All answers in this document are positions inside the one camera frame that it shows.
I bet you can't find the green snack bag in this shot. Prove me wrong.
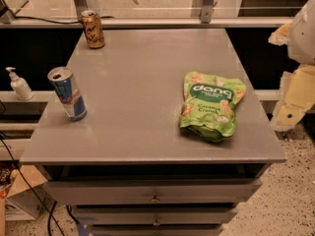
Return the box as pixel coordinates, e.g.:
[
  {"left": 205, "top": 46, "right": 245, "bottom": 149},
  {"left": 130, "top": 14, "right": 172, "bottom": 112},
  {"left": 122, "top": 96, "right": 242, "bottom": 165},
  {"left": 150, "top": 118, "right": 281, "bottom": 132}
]
[{"left": 179, "top": 72, "right": 246, "bottom": 143}]

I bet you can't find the black cable on floor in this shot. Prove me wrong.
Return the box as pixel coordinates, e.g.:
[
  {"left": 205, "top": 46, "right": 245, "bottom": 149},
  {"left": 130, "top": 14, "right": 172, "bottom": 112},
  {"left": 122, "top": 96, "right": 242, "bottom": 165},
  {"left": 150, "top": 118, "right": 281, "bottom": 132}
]
[{"left": 0, "top": 131, "right": 67, "bottom": 236}]

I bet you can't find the blue silver energy drink can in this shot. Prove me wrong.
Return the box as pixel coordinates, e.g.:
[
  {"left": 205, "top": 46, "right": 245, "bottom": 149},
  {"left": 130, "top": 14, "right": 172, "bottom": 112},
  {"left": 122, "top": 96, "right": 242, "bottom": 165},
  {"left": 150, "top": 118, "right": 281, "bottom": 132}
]
[{"left": 47, "top": 67, "right": 87, "bottom": 121}]

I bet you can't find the orange soda can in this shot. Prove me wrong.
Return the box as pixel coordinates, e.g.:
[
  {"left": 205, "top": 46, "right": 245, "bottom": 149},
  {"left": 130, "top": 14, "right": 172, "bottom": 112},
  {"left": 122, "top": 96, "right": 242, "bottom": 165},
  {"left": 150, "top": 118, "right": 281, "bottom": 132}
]
[{"left": 81, "top": 10, "right": 105, "bottom": 49}]

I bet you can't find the black cable on ledge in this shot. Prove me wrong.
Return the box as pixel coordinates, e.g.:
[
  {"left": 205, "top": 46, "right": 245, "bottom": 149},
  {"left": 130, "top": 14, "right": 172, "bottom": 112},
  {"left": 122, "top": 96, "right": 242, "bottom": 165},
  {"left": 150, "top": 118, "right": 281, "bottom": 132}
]
[{"left": 13, "top": 14, "right": 115, "bottom": 25}]

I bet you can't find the cardboard box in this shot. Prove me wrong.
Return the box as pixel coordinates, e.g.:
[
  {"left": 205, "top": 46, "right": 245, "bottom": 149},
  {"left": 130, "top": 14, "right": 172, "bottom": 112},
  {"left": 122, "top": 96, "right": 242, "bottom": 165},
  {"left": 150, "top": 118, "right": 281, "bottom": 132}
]
[{"left": 2, "top": 165, "right": 47, "bottom": 221}]

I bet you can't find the white pump bottle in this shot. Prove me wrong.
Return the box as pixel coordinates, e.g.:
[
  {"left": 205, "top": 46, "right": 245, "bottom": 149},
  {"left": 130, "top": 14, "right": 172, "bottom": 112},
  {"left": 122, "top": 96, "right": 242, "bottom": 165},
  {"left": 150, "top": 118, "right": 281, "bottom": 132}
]
[{"left": 6, "top": 67, "right": 33, "bottom": 101}]

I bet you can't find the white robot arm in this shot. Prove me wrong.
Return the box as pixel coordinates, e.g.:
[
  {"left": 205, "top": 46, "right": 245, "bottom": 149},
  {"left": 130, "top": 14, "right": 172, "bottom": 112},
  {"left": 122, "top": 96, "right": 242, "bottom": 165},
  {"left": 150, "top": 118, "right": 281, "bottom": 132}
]
[{"left": 268, "top": 0, "right": 315, "bottom": 132}]

